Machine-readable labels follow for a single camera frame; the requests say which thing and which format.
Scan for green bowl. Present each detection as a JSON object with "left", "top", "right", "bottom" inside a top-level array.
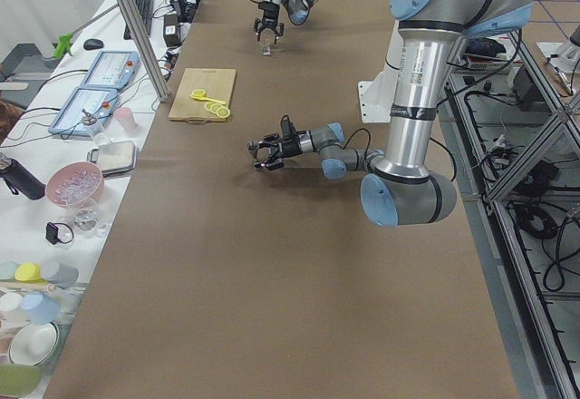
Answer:
[{"left": 1, "top": 365, "right": 42, "bottom": 398}]

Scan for wine glass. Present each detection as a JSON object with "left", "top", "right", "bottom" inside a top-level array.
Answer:
[{"left": 67, "top": 197, "right": 111, "bottom": 238}]

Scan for yellow plastic knife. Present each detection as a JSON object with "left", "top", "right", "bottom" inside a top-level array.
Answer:
[{"left": 203, "top": 91, "right": 226, "bottom": 104}]

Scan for blue plastic cup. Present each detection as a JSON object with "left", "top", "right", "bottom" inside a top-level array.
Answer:
[{"left": 20, "top": 292, "right": 60, "bottom": 325}]

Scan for metal tray scale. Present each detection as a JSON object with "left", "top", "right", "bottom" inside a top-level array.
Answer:
[{"left": 87, "top": 141, "right": 139, "bottom": 177}]

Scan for pink bowl with ice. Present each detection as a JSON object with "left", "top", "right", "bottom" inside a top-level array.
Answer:
[{"left": 45, "top": 161, "right": 104, "bottom": 208}]

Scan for grey plastic cup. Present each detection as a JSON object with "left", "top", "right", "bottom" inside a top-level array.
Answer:
[{"left": 40, "top": 260, "right": 79, "bottom": 288}]

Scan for black computer mouse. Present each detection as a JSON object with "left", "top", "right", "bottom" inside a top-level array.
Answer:
[{"left": 83, "top": 38, "right": 104, "bottom": 51}]

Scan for lower teach pendant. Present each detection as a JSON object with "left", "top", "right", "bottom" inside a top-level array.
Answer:
[{"left": 48, "top": 87, "right": 119, "bottom": 137}]

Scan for pink plastic cup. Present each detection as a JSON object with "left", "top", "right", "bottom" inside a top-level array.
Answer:
[{"left": 113, "top": 106, "right": 138, "bottom": 131}]

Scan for small clear glass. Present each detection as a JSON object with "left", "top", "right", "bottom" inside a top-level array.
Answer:
[{"left": 260, "top": 40, "right": 273, "bottom": 56}]

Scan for upper teach pendant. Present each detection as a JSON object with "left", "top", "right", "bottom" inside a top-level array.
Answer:
[{"left": 82, "top": 50, "right": 140, "bottom": 91}]

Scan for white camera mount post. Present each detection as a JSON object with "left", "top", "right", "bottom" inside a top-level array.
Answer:
[{"left": 356, "top": 31, "right": 430, "bottom": 125}]

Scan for black bottle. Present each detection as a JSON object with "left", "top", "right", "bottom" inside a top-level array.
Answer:
[{"left": 1, "top": 153, "right": 45, "bottom": 200}]

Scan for lemon slice on knife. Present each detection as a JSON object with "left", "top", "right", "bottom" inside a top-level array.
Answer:
[{"left": 190, "top": 88, "right": 207, "bottom": 101}]

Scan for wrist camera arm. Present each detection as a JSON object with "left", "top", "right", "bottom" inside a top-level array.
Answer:
[{"left": 280, "top": 114, "right": 298, "bottom": 142}]

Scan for wooden cutting board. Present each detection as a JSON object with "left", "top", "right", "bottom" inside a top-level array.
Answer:
[{"left": 168, "top": 68, "right": 237, "bottom": 123}]

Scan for teach pendant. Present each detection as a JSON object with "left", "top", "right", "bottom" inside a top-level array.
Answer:
[
  {"left": 48, "top": 87, "right": 119, "bottom": 137},
  {"left": 82, "top": 50, "right": 140, "bottom": 91}
]

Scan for yellow plastic cup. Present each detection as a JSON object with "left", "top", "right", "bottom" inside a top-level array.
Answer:
[{"left": 14, "top": 262, "right": 43, "bottom": 283}]

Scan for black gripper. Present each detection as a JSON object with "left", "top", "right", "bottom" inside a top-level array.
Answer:
[
  {"left": 246, "top": 133, "right": 302, "bottom": 171},
  {"left": 253, "top": 2, "right": 285, "bottom": 44}
]

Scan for black keyboard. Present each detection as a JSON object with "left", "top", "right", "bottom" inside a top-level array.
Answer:
[{"left": 133, "top": 0, "right": 153, "bottom": 36}]

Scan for aluminium frame post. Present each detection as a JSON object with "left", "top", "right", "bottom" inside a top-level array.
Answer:
[{"left": 117, "top": 0, "right": 169, "bottom": 102}]

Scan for steel jigger measuring cup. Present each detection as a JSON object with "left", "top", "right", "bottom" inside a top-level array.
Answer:
[{"left": 246, "top": 141, "right": 262, "bottom": 170}]

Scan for white plate bowl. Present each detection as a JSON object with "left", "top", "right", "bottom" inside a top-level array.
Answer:
[{"left": 8, "top": 323, "right": 59, "bottom": 365}]

